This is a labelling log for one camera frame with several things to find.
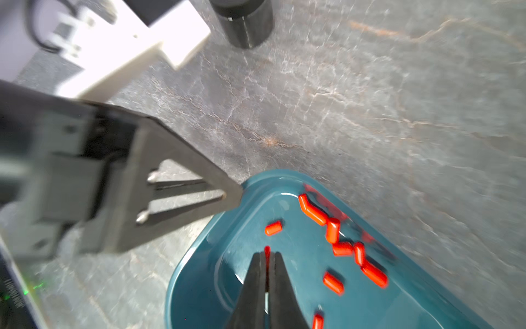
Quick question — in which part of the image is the red sleeve cluster piece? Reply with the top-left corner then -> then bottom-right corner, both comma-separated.
298,194 -> 328,226

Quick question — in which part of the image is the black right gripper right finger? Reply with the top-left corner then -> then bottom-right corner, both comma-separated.
268,252 -> 308,328

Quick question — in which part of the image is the black round container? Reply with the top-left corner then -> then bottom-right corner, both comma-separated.
209,0 -> 275,49

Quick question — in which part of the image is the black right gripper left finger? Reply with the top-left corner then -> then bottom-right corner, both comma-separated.
226,252 -> 268,328

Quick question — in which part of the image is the red sleeve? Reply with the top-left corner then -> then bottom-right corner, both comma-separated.
360,261 -> 388,289
264,221 -> 283,236
264,246 -> 271,260

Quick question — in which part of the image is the teal plastic storage box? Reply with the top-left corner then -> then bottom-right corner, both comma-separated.
164,170 -> 488,328

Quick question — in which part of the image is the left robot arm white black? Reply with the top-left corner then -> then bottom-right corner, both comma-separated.
1,1 -> 243,262

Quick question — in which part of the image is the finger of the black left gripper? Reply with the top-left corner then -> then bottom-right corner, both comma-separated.
79,104 -> 243,253

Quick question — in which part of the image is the red sleeve lone piece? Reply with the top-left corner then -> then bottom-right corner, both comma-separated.
323,271 -> 345,296

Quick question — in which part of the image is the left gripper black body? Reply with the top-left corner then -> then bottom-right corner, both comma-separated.
1,81 -> 136,261

